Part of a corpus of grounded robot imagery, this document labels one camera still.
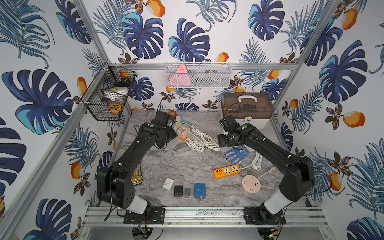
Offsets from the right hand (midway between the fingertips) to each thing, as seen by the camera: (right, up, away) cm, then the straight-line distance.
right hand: (224, 140), depth 85 cm
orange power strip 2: (-21, +5, +19) cm, 29 cm away
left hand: (-30, +3, -2) cm, 30 cm away
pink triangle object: (-25, +37, +4) cm, 45 cm away
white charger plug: (-32, -24, -2) cm, 40 cm away
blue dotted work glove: (+12, -10, +12) cm, 20 cm away
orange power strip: (+2, -18, +1) cm, 18 cm away
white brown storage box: (+22, +20, +11) cm, 31 cm away
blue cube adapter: (-15, -26, -7) cm, 30 cm away
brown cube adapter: (-33, +17, +21) cm, 42 cm away
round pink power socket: (+14, -24, -4) cm, 28 cm away
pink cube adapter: (-25, +5, +12) cm, 28 cm away
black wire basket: (-68, +20, -7) cm, 71 cm away
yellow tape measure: (-61, +18, -4) cm, 63 cm away
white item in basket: (-59, +26, -6) cm, 64 cm away
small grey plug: (-21, -28, -4) cm, 35 cm away
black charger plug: (-26, -27, -5) cm, 38 cm away
